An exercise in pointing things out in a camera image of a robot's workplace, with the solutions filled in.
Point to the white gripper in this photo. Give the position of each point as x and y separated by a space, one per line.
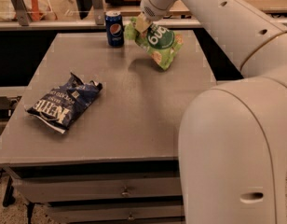
148 6

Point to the green rice chip bag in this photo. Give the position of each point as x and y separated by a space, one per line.
160 43

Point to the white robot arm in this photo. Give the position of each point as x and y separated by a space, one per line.
233 137

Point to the blue pepsi can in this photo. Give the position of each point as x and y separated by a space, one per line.
114 28

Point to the orange white bag background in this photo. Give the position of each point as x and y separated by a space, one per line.
40 10

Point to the blue kettle chip bag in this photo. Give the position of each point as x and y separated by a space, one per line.
64 104

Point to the grey drawer cabinet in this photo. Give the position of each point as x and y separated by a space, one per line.
132 126

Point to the upper grey drawer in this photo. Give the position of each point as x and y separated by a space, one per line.
98 187

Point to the grey drawer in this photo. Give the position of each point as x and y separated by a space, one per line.
98 187
116 211

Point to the lower grey drawer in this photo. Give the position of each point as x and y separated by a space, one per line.
116 211

